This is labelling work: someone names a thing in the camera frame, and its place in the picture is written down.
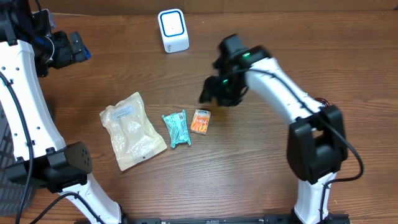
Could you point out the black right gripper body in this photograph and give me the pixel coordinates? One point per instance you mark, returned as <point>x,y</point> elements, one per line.
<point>225,91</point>

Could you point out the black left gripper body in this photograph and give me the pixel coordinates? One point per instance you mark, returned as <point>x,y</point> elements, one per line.
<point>63,53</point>

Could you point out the orange tissue pack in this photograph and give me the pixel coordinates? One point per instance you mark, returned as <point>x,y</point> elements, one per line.
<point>200,121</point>

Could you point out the teal crinkled snack packet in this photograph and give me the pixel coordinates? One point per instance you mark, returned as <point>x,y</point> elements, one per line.
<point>176,124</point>

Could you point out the clear white plastic pouch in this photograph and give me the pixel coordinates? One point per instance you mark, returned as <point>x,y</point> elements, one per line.
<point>133,137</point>

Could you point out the green lidded container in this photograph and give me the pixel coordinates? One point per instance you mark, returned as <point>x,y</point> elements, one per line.
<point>323,101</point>

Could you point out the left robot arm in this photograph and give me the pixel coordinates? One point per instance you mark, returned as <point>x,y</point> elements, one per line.
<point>29,48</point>

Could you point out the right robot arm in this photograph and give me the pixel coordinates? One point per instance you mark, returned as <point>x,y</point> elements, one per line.
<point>314,153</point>

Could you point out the white barcode scanner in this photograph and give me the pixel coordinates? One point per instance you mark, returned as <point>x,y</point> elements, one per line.
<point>173,30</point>

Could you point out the brown cardboard backdrop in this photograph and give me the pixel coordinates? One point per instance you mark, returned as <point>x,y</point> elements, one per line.
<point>143,7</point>

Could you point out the grey plastic mesh basket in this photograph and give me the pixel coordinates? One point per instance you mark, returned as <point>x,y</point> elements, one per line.
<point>11,193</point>

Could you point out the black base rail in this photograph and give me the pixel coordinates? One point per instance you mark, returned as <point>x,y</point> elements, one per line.
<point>211,221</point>

